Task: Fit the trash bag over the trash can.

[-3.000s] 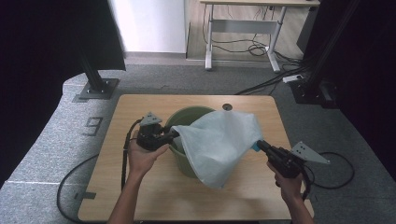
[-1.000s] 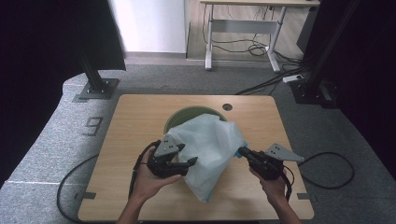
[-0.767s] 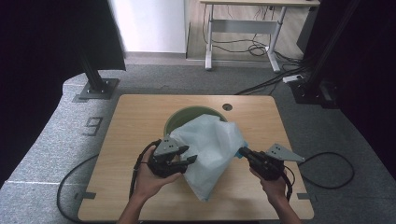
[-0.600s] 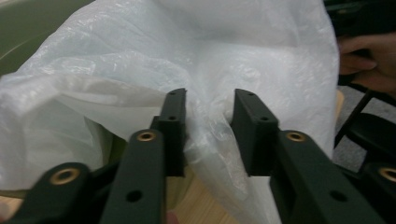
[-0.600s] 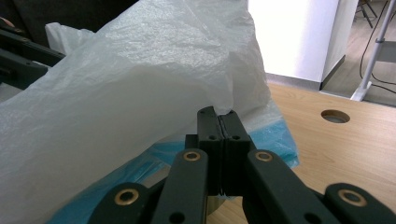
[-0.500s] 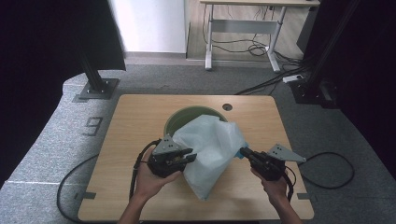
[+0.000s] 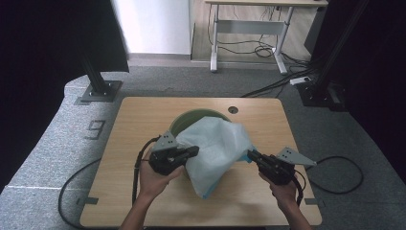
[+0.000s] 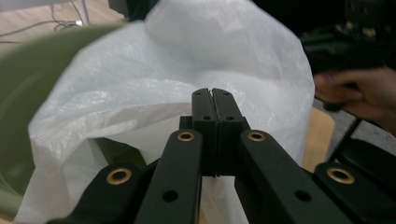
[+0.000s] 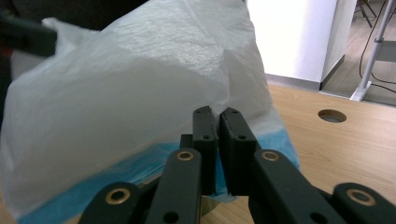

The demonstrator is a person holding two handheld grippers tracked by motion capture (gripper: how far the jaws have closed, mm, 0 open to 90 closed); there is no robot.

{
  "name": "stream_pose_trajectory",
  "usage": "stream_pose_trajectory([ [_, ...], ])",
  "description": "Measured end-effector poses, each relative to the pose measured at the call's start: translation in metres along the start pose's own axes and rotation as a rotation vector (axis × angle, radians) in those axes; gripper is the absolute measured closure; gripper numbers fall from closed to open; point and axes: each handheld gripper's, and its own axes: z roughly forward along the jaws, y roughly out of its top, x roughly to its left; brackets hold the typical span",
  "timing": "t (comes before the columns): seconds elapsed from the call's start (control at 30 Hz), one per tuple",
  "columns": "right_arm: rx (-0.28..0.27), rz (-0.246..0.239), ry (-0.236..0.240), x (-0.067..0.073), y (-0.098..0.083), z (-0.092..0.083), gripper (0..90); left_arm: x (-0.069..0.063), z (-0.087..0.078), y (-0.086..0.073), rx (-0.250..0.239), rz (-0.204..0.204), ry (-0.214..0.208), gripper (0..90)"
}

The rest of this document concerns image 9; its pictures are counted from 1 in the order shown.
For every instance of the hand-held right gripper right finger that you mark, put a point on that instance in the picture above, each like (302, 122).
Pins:
(236, 146)

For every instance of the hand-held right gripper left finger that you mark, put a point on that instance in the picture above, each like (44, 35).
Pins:
(207, 140)

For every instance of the white metal frame desk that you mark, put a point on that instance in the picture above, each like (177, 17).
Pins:
(372, 59)

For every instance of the white plastic bag blue edge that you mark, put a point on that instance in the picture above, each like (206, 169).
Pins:
(124, 93)

